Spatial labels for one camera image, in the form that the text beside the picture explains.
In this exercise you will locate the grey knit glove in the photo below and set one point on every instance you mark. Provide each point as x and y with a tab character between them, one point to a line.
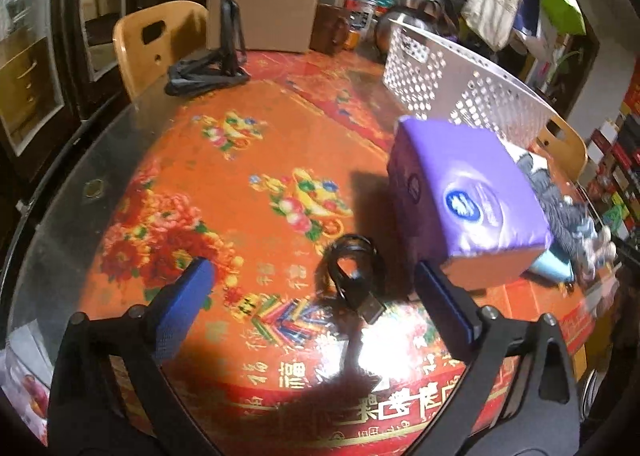
548	195

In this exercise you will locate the wooden chair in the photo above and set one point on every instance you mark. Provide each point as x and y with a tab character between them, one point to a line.
149	41
564	145

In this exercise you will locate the black phone stand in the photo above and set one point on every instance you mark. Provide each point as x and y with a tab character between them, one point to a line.
216	69

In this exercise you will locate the red floral tablecloth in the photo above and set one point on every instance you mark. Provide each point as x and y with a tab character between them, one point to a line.
307	344

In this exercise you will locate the purple tissue pack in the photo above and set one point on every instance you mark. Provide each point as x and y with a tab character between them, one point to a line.
462	203

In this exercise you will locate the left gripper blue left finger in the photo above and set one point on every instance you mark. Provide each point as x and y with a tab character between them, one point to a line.
174	309

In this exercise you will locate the white perforated plastic basket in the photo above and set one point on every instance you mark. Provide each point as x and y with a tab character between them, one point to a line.
432	77

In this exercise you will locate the steel kettle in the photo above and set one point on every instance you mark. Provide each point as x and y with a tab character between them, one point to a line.
435	16

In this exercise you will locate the wooden chair left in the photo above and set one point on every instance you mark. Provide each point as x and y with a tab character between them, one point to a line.
149	41

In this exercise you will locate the wooden chair right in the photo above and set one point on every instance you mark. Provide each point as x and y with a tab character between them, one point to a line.
564	145

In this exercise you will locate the light blue wipes pack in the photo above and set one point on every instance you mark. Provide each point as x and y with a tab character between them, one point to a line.
555	265

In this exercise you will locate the plush toy striped clothes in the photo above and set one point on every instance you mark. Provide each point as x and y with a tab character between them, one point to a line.
597	245

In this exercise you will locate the brown mug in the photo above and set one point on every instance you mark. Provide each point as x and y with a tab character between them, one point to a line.
330	30

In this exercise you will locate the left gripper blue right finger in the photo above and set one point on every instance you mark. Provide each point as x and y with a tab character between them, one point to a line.
450	308

